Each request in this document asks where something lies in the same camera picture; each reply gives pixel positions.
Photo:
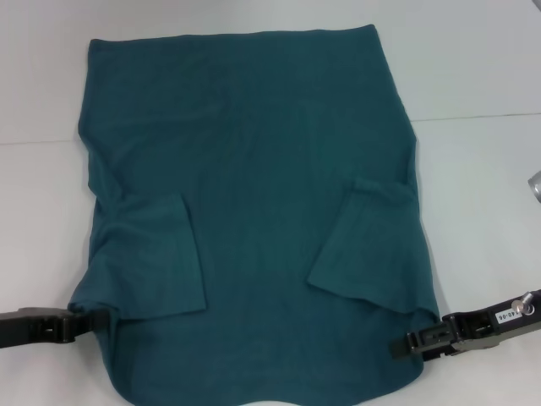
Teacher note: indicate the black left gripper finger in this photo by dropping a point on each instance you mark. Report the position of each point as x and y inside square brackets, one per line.
[91, 323]

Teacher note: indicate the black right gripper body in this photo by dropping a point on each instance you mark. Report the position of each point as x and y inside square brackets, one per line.
[494, 327]

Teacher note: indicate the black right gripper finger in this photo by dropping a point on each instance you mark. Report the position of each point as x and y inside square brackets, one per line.
[418, 342]

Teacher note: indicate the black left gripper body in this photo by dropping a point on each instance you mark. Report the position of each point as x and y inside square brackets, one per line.
[29, 327]

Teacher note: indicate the teal blue shirt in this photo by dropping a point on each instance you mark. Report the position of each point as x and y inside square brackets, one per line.
[253, 169]

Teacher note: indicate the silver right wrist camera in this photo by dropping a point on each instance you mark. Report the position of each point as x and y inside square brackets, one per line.
[535, 188]

